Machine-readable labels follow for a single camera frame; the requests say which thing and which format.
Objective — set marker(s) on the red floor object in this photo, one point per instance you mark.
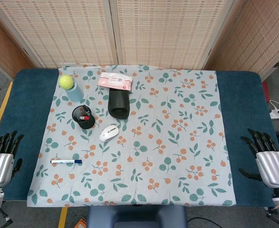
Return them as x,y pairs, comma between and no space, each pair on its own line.
266,91

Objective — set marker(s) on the pink wet wipes pack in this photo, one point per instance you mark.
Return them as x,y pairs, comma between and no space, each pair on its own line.
115,81

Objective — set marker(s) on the white power strip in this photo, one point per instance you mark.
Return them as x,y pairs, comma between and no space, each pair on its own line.
278,115

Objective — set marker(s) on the yellow tennis ball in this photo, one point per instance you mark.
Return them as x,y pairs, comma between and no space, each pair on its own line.
66,82

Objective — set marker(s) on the orange box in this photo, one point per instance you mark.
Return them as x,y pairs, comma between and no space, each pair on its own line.
80,223

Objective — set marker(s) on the dark blue table mat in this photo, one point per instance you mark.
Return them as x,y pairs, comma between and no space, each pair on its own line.
243,118

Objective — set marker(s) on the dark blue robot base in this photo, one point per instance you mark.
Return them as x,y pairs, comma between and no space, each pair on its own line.
137,217

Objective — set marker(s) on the black mesh pen holder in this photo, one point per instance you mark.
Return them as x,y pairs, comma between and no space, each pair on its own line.
85,123

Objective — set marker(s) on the floral tablecloth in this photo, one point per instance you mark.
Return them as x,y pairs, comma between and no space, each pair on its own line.
153,154

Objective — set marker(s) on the black slipper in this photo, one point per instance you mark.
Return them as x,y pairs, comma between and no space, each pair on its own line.
118,102

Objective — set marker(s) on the white computer mouse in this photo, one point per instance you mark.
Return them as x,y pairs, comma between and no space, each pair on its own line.
108,133

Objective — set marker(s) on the light blue cup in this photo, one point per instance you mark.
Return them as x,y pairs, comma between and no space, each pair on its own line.
75,95

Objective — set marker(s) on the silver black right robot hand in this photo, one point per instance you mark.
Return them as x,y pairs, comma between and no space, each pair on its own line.
272,166

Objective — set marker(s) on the woven folding screen panel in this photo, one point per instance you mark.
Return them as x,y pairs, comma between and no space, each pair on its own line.
165,33
1,54
58,33
255,38

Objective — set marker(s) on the blue whiteboard marker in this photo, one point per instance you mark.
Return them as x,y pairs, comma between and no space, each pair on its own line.
63,161

